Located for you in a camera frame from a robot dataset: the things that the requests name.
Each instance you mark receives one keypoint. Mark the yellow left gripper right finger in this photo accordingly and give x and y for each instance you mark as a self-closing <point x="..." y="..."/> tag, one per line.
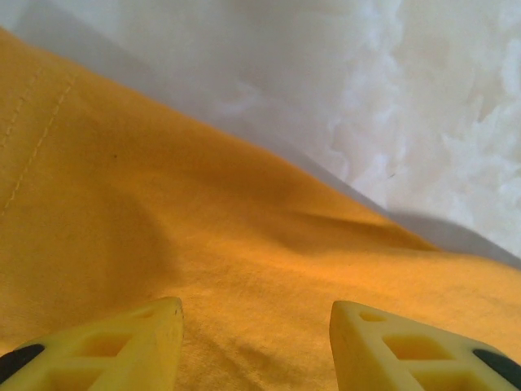
<point x="399" y="354"/>

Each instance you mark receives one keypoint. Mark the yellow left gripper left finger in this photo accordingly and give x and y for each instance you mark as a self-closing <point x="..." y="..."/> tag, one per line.
<point x="102" y="358"/>

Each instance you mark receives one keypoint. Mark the orange printed t-shirt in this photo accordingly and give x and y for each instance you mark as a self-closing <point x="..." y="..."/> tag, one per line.
<point x="203" y="228"/>

